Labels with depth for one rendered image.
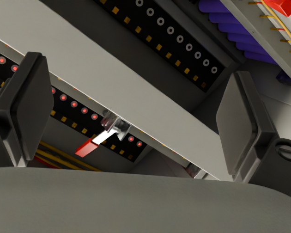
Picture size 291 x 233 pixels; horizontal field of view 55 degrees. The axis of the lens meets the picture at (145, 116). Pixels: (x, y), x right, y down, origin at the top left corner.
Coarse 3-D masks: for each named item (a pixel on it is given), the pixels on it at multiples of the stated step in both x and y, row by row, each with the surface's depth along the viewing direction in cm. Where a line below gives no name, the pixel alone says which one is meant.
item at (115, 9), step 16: (96, 0) 37; (112, 0) 38; (128, 0) 38; (144, 0) 39; (112, 16) 39; (128, 16) 39; (144, 16) 40; (160, 16) 41; (144, 32) 40; (160, 32) 41; (176, 32) 42; (160, 48) 42; (176, 48) 43; (192, 48) 44; (176, 64) 44; (192, 64) 45; (192, 80) 46; (208, 80) 47
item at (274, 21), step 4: (256, 0) 28; (260, 0) 28; (260, 4) 29; (260, 8) 29; (264, 8) 29; (264, 12) 29; (268, 12) 29; (272, 20) 30; (276, 20) 30; (276, 24) 30; (280, 24) 30; (280, 32) 31; (284, 32) 31; (284, 36) 31; (288, 36) 31
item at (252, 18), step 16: (224, 0) 29; (240, 16) 30; (256, 16) 30; (272, 16) 28; (256, 32) 31; (272, 32) 31; (288, 32) 29; (272, 48) 32; (288, 48) 32; (288, 64) 33
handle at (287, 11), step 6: (240, 0) 25; (264, 0) 21; (270, 0) 20; (276, 0) 19; (282, 0) 19; (288, 0) 18; (270, 6) 21; (276, 6) 19; (282, 6) 19; (288, 6) 19; (282, 12) 19; (288, 12) 19
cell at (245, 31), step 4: (220, 24) 38; (224, 24) 37; (228, 24) 36; (232, 24) 35; (236, 24) 35; (240, 24) 34; (220, 28) 38; (224, 28) 37; (228, 28) 36; (232, 28) 36; (236, 28) 35; (240, 28) 34; (244, 28) 33; (232, 32) 36; (236, 32) 35; (240, 32) 35; (244, 32) 34; (248, 32) 33
